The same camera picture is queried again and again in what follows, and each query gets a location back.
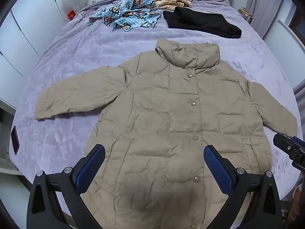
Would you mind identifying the white wardrobe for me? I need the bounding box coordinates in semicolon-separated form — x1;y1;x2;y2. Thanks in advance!
0;0;69;106

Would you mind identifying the pale grey curtain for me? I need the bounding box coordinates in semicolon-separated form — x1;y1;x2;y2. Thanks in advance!
250;0;297;39

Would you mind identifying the black fleece garment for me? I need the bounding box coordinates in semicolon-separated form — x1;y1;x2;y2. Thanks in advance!
163;7;242;39

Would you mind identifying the purple plush blanket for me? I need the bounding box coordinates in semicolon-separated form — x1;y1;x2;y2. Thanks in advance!
8;0;305;229

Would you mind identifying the beige puffer jacket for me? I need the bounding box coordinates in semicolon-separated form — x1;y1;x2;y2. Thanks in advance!
35;39;298;229

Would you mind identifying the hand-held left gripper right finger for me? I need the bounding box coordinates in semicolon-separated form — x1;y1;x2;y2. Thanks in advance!
204;144;283;229

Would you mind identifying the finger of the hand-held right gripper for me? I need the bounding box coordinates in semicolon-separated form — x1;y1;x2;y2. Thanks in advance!
273;133;305;153
288;148;305;173

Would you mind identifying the dark smartphone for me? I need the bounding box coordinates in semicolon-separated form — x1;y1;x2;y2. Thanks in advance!
10;126;20;155

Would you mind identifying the blue monkey-print cloth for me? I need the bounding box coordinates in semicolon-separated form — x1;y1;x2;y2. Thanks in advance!
87;0;161;32

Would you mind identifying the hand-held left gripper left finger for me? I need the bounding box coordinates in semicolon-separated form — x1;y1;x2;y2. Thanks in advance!
26;144;106;229

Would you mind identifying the clutter on bedside table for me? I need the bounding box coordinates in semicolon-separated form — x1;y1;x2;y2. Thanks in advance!
238;7;253;25

